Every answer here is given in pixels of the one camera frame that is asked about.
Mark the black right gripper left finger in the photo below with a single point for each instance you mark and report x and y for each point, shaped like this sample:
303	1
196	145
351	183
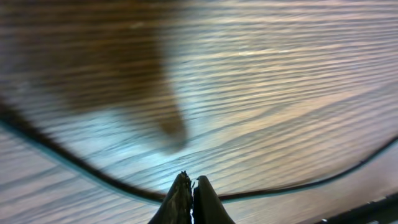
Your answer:
177	205

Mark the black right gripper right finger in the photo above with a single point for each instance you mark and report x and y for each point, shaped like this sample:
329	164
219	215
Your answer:
207	207

